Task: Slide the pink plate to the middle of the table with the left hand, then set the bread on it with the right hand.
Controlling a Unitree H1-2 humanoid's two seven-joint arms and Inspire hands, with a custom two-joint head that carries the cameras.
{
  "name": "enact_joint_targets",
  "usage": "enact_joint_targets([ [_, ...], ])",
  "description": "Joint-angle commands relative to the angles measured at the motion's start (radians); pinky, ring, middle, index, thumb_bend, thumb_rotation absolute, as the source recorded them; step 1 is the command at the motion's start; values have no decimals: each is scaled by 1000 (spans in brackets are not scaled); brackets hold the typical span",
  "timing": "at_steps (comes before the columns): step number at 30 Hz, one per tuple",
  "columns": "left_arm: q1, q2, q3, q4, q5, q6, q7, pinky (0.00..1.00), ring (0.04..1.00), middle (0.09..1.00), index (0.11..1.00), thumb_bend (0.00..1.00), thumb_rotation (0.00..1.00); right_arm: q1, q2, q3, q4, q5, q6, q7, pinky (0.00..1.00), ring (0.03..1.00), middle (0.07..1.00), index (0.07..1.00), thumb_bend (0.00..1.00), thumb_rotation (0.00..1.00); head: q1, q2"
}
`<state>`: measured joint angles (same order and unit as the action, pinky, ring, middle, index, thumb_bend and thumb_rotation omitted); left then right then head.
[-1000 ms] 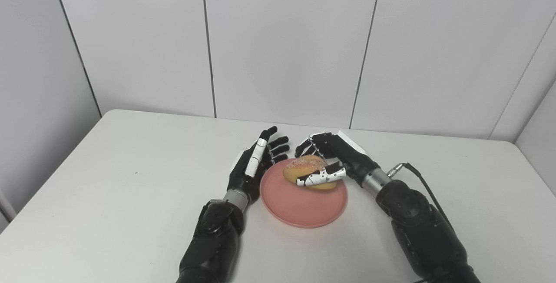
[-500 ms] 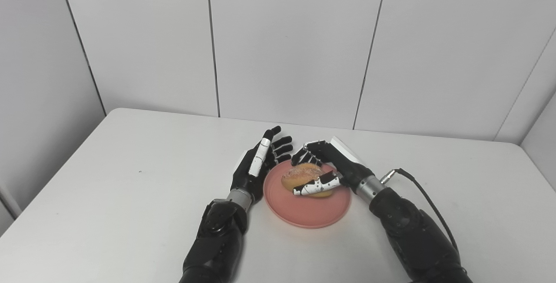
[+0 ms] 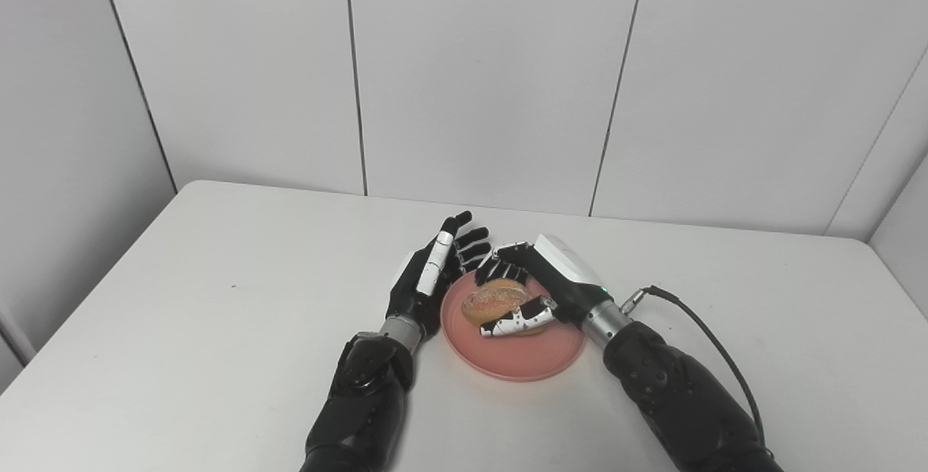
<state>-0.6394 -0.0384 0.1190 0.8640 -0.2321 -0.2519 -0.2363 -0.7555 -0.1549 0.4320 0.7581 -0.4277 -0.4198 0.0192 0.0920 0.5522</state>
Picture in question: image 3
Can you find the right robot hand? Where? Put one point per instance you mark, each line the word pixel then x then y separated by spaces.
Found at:
pixel 544 287

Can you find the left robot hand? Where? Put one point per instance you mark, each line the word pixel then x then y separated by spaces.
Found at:
pixel 428 283

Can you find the bread roll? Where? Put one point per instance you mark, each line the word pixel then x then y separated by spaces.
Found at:
pixel 496 301

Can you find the pink round plate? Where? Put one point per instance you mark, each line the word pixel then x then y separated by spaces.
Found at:
pixel 518 352

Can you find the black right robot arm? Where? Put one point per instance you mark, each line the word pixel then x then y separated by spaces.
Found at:
pixel 681 403

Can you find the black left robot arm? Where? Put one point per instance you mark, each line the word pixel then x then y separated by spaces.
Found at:
pixel 362 407

